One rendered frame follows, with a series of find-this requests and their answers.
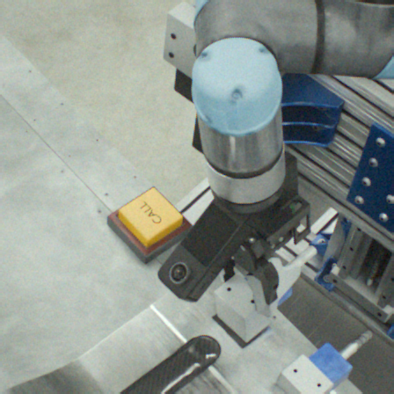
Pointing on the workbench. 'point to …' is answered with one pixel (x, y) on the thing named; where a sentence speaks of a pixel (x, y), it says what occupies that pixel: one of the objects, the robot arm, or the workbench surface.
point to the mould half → (235, 362)
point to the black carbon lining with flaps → (178, 368)
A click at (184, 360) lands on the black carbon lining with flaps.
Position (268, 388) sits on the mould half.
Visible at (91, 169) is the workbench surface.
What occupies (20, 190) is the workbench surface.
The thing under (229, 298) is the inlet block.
